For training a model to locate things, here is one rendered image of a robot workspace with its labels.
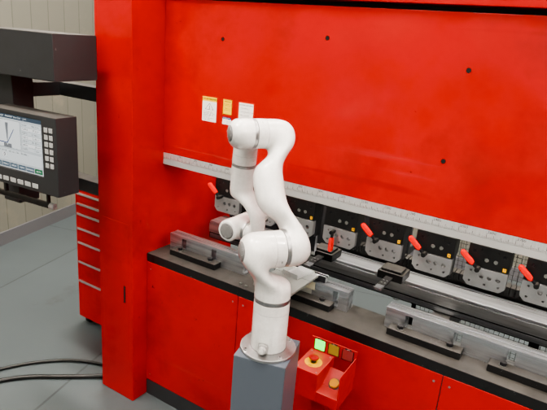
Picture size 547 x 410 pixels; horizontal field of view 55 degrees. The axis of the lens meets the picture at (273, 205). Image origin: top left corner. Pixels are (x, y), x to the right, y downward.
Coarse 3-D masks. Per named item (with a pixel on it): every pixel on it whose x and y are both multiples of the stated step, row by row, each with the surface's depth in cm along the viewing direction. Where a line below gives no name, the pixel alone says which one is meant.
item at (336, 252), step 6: (318, 246) 261; (324, 246) 262; (318, 252) 259; (324, 252) 258; (330, 252) 256; (336, 252) 259; (312, 258) 254; (318, 258) 255; (324, 258) 258; (330, 258) 256; (336, 258) 260; (306, 264) 246; (312, 264) 248
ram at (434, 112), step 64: (192, 0) 239; (192, 64) 247; (256, 64) 228; (320, 64) 212; (384, 64) 198; (448, 64) 186; (512, 64) 175; (192, 128) 256; (320, 128) 219; (384, 128) 204; (448, 128) 191; (512, 128) 179; (384, 192) 209; (448, 192) 196; (512, 192) 184
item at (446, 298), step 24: (240, 240) 290; (336, 264) 261; (360, 264) 256; (384, 288) 250; (408, 288) 243; (432, 288) 238; (456, 288) 240; (456, 312) 233; (480, 312) 227; (504, 312) 222; (528, 312) 222; (528, 336) 218
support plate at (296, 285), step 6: (276, 270) 239; (288, 270) 240; (282, 276) 234; (288, 276) 234; (306, 276) 236; (312, 276) 236; (294, 282) 228; (300, 282) 229; (306, 282) 229; (294, 288) 223; (300, 288) 224
